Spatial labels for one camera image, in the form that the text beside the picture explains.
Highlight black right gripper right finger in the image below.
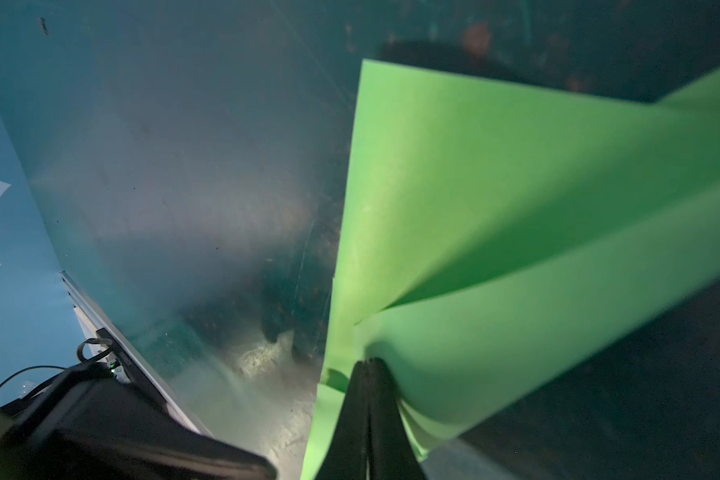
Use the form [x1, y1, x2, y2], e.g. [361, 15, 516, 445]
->
[368, 358, 426, 480]

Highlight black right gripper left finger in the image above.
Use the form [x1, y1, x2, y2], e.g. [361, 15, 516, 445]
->
[316, 361, 369, 480]

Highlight green square paper sheet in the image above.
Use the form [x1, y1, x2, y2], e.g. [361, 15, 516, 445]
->
[302, 60, 720, 479]

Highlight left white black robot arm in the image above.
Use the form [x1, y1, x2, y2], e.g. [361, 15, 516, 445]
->
[0, 364, 278, 479]

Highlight aluminium left floor rail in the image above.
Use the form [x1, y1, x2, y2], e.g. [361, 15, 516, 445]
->
[60, 270, 211, 436]

